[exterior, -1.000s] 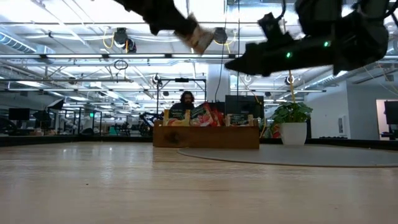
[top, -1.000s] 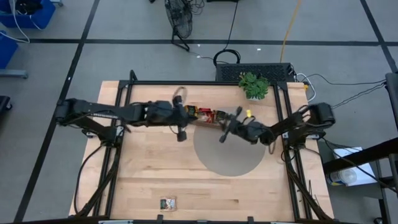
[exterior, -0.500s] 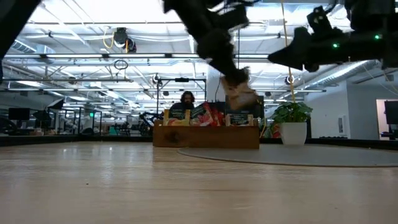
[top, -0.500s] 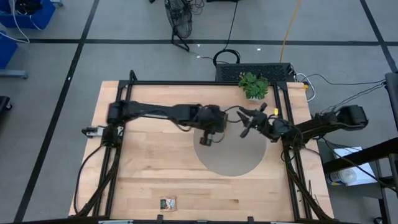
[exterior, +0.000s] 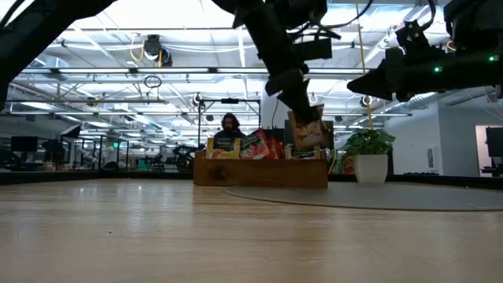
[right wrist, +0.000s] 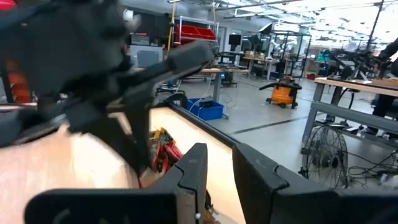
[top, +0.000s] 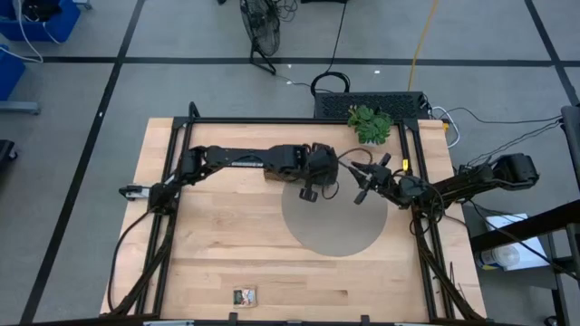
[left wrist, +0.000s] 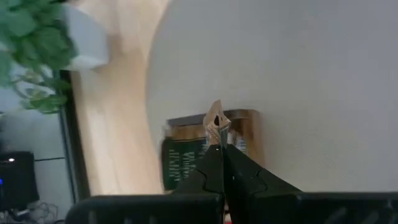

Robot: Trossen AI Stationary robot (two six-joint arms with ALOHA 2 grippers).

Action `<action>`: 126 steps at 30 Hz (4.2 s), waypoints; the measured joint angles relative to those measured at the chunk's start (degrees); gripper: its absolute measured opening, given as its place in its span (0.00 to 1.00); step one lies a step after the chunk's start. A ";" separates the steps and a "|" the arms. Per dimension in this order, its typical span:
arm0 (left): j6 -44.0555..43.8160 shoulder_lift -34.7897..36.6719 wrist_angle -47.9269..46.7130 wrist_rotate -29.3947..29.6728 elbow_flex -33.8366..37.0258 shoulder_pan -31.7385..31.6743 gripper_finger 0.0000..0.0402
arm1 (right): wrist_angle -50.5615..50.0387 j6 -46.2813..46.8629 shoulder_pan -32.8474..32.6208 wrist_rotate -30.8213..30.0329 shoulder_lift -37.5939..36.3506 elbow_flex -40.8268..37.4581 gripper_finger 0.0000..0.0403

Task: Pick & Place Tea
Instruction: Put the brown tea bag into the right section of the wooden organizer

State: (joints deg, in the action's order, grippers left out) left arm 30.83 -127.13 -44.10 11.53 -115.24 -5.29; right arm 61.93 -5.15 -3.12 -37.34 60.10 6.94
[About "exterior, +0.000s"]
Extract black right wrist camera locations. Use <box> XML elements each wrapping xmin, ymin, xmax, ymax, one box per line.
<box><xmin>394</xmin><ymin>19</ymin><xmax>447</xmax><ymax>60</ymax></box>

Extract red tea packet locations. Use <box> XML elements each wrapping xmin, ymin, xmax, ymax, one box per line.
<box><xmin>268</xmin><ymin>135</ymin><xmax>285</xmax><ymax>160</ymax></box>
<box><xmin>239</xmin><ymin>127</ymin><xmax>273</xmax><ymax>160</ymax></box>

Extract black ceiling cable reel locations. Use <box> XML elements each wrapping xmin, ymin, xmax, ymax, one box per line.
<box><xmin>143</xmin><ymin>34</ymin><xmax>174</xmax><ymax>68</ymax></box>

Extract brown wooden tea box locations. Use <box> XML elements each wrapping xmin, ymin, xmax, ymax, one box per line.
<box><xmin>193</xmin><ymin>150</ymin><xmax>329</xmax><ymax>189</ymax></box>

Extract black table edge rail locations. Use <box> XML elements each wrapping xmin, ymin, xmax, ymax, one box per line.
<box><xmin>0</xmin><ymin>169</ymin><xmax>503</xmax><ymax>190</ymax></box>

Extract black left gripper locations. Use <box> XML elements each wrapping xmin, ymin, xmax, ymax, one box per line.
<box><xmin>234</xmin><ymin>2</ymin><xmax>322</xmax><ymax>124</ymax></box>

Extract green plant in white pot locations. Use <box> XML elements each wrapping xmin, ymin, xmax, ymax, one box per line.
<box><xmin>333</xmin><ymin>127</ymin><xmax>397</xmax><ymax>185</ymax></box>

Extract vanilla cinnamon apple tea packet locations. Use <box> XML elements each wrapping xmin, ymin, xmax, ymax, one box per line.
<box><xmin>287</xmin><ymin>103</ymin><xmax>329</xmax><ymax>153</ymax></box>

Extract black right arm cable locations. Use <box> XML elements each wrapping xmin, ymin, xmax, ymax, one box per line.
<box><xmin>419</xmin><ymin>0</ymin><xmax>438</xmax><ymax>31</ymax></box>

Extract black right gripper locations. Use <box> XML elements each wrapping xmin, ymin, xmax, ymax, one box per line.
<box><xmin>347</xmin><ymin>46</ymin><xmax>475</xmax><ymax>103</ymax></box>

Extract person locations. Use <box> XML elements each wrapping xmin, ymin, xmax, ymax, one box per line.
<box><xmin>213</xmin><ymin>112</ymin><xmax>248</xmax><ymax>139</ymax></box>

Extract black frame stand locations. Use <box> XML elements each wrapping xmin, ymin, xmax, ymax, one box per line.
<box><xmin>197</xmin><ymin>97</ymin><xmax>262</xmax><ymax>147</ymax></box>

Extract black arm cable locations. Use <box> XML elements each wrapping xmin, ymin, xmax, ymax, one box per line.
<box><xmin>290</xmin><ymin>0</ymin><xmax>375</xmax><ymax>40</ymax></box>
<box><xmin>419</xmin><ymin>0</ymin><xmax>438</xmax><ymax>31</ymax></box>

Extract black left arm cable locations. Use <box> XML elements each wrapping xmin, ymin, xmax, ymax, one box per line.
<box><xmin>290</xmin><ymin>0</ymin><xmax>375</xmax><ymax>40</ymax></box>

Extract grey round mat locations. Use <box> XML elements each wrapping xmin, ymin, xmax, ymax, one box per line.
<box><xmin>224</xmin><ymin>181</ymin><xmax>503</xmax><ymax>213</ymax></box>

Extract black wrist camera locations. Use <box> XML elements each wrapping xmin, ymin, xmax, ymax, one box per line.
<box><xmin>291</xmin><ymin>37</ymin><xmax>334</xmax><ymax>62</ymax></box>
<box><xmin>394</xmin><ymin>19</ymin><xmax>447</xmax><ymax>60</ymax></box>

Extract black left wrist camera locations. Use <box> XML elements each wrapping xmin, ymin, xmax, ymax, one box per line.
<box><xmin>291</xmin><ymin>37</ymin><xmax>334</xmax><ymax>62</ymax></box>

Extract yellow mango tea packet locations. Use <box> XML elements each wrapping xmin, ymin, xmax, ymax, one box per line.
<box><xmin>205</xmin><ymin>137</ymin><xmax>242</xmax><ymax>160</ymax></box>

